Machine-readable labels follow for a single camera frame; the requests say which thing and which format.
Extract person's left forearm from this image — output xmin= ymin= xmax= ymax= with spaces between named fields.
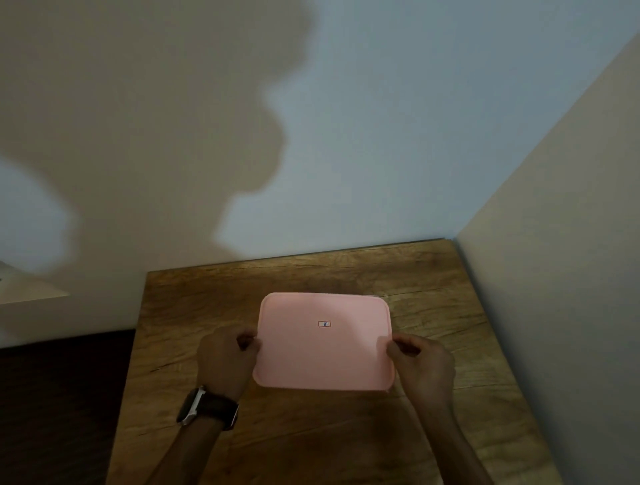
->
xmin=144 ymin=417 xmax=226 ymax=485

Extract person's right forearm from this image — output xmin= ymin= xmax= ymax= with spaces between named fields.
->
xmin=413 ymin=406 xmax=496 ymax=485

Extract person's left hand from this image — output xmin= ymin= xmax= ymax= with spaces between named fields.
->
xmin=196 ymin=328 xmax=264 ymax=403

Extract pink rectangular tray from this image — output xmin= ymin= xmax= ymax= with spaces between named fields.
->
xmin=252 ymin=293 xmax=396 ymax=393

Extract black wristwatch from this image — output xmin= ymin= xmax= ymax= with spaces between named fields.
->
xmin=176 ymin=386 xmax=240 ymax=431

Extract person's right hand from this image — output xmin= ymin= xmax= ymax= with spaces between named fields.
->
xmin=385 ymin=334 xmax=457 ymax=416

